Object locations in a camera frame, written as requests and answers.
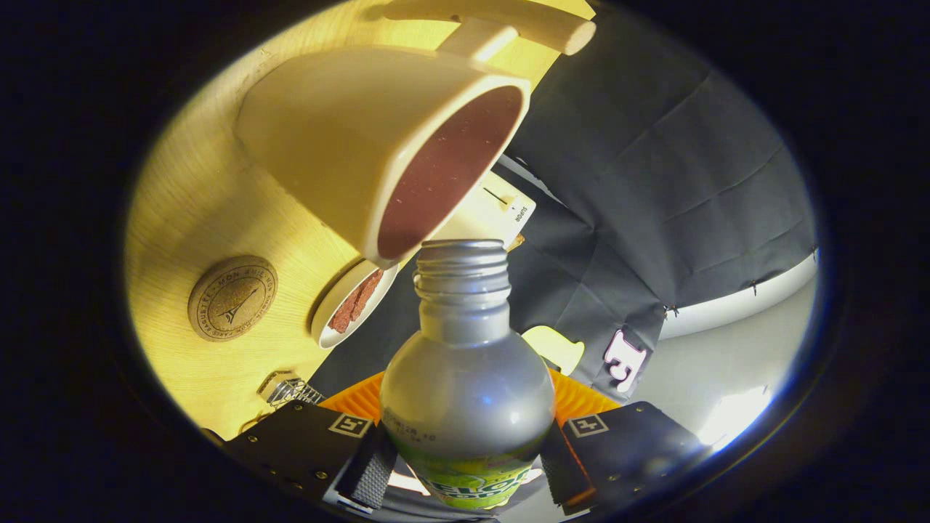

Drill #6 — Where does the wire mesh holder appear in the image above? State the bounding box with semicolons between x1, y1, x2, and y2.
258;370;324;408

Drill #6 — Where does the white round plate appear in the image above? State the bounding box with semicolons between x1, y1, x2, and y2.
311;260;399;349

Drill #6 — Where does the round cork coaster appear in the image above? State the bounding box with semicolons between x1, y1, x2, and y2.
187;255;278;342

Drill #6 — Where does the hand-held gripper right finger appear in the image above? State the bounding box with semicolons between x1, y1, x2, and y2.
538;369;716;513

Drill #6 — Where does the cream toaster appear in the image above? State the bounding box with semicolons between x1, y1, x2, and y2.
429;171;537;251

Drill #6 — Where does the red dried meat strip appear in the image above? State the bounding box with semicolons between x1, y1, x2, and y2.
328;287;368;335
347;269;384;324

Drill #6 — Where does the cream cup with stick handle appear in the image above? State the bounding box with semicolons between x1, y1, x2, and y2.
234;0;597;269

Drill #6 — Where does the silver bottle with green label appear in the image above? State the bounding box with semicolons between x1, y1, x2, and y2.
379;240;557;511

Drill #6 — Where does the wooden table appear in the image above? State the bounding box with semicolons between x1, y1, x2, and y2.
125;0;597;440

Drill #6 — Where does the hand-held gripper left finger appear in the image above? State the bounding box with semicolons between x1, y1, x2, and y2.
218;373;399;515

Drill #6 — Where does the black backdrop cloth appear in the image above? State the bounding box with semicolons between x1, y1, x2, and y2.
309;7;818;404

